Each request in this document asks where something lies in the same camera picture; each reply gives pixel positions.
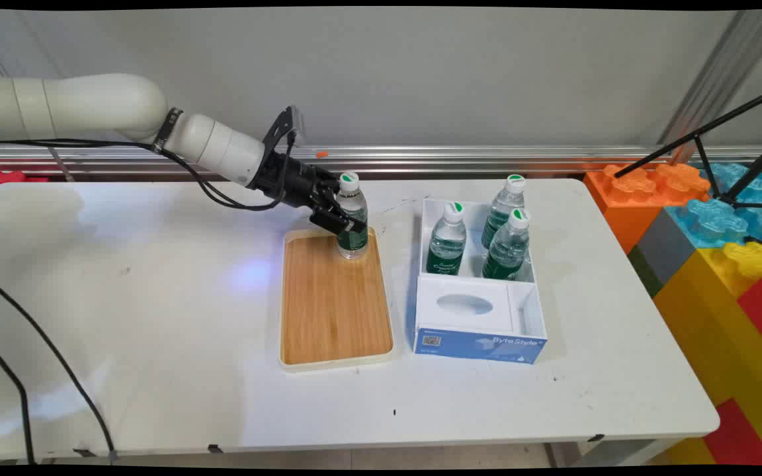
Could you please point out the slanted aluminium profile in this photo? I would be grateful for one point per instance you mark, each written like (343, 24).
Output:
(718, 79)

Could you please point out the blue giant building block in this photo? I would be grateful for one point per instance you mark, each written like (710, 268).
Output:
(712, 221)

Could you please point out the white and blue cardboard box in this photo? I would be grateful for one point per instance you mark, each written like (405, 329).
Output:
(480, 344)

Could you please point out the green giant building block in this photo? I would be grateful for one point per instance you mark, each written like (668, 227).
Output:
(644, 272)

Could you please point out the yellow giant building block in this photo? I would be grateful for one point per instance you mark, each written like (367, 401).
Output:
(705, 317)

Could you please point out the bamboo tray with white rim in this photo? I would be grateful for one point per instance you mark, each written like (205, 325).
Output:
(335, 304)

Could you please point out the red plastic block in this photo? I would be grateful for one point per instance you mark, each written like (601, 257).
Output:
(4, 180)

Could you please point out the aluminium rail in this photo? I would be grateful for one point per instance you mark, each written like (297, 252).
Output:
(487, 160)

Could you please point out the black tripod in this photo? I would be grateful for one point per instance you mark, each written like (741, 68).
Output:
(745, 112)

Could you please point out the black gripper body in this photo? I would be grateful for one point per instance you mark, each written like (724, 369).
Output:
(288, 178)

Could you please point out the clear green-label water bottle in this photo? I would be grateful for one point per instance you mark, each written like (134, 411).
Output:
(507, 251)
(447, 244)
(501, 210)
(353, 246)

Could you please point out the grey giant building block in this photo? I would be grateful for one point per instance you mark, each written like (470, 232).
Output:
(665, 248)

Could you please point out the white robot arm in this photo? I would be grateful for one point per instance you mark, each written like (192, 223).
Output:
(90, 106)

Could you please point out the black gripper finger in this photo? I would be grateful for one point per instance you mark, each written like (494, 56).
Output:
(331, 188)
(338, 222)

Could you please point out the orange giant building block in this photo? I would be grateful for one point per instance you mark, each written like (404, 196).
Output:
(626, 205)

